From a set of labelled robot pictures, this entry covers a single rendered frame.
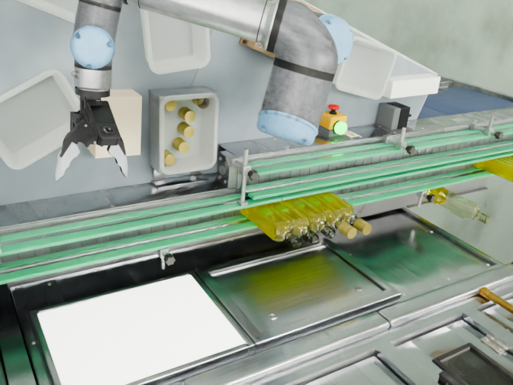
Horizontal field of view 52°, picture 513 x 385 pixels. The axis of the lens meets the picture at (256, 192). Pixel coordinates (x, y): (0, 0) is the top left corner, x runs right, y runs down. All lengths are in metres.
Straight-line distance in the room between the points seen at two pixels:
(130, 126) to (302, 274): 0.63
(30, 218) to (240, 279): 0.56
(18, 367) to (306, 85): 0.85
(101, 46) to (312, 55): 0.38
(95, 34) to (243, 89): 0.71
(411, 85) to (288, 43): 1.09
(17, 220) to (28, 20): 0.47
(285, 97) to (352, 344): 0.66
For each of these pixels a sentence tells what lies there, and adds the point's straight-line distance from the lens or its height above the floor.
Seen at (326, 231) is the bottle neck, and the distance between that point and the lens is 1.48.
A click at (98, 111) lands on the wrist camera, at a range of 1.14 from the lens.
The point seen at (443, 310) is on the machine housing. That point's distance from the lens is 1.56.
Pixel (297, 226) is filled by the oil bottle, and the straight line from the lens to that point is 1.47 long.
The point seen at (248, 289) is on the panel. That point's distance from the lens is 1.44.
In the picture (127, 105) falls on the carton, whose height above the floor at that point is 0.83.
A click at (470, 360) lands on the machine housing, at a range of 1.46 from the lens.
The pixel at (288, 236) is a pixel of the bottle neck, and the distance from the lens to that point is 1.43.
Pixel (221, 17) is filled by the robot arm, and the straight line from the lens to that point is 0.98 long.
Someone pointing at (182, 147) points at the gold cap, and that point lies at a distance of 1.51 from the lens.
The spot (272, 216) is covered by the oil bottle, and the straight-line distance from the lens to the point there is 1.48.
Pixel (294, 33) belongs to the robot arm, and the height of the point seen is 1.34.
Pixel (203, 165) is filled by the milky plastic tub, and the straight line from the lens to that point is 1.54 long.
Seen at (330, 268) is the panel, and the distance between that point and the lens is 1.57.
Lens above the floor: 2.11
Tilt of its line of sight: 50 degrees down
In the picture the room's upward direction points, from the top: 127 degrees clockwise
